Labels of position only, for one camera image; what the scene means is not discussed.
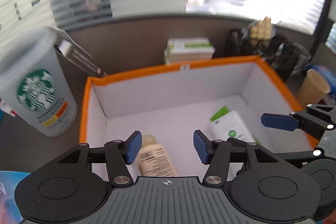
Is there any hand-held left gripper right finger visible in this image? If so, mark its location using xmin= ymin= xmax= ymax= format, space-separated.
xmin=193 ymin=130 xmax=280 ymax=186

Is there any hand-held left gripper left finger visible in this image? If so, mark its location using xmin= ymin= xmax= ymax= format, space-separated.
xmin=56 ymin=131 xmax=143 ymax=186

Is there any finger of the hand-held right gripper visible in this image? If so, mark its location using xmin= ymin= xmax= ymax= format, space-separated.
xmin=273 ymin=148 xmax=325 ymax=162
xmin=261 ymin=104 xmax=336 ymax=138

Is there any beige plastic bottle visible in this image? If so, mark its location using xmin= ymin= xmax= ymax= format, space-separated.
xmin=137 ymin=134 xmax=179 ymax=178

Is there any white packet with green label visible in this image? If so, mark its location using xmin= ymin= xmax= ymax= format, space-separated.
xmin=209 ymin=106 xmax=263 ymax=146

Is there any orange cardboard box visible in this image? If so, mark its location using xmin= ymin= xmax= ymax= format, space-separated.
xmin=79 ymin=55 xmax=319 ymax=178

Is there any beige paper cup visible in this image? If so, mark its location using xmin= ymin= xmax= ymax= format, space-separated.
xmin=297 ymin=69 xmax=332 ymax=108

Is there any black mesh desk organizer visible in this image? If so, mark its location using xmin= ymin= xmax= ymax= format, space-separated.
xmin=224 ymin=27 xmax=311 ymax=83

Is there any white green flat box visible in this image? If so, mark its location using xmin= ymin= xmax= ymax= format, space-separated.
xmin=164 ymin=50 xmax=214 ymax=65
xmin=167 ymin=38 xmax=216 ymax=54

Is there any yellow toy brick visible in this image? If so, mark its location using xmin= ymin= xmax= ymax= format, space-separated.
xmin=248 ymin=17 xmax=273 ymax=39

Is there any dark grey carton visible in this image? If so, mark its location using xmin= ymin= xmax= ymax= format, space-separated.
xmin=54 ymin=28 xmax=108 ymax=77

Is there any translucent plastic cup green logo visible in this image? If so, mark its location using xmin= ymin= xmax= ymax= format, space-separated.
xmin=0 ymin=27 xmax=78 ymax=137

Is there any white red card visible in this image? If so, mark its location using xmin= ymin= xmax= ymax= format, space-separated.
xmin=0 ymin=98 xmax=17 ymax=118

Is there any printed blue desk mat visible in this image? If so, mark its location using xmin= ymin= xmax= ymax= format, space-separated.
xmin=0 ymin=171 xmax=32 ymax=224

